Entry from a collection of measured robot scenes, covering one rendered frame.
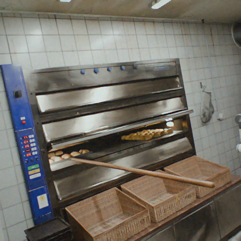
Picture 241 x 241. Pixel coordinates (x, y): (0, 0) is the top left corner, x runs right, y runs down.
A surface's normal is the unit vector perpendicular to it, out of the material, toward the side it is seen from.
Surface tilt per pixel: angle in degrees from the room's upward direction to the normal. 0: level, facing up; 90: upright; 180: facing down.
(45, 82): 90
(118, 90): 70
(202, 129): 90
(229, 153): 90
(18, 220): 90
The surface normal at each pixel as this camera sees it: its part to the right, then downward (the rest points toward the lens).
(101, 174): 0.45, -0.40
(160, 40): 0.55, -0.07
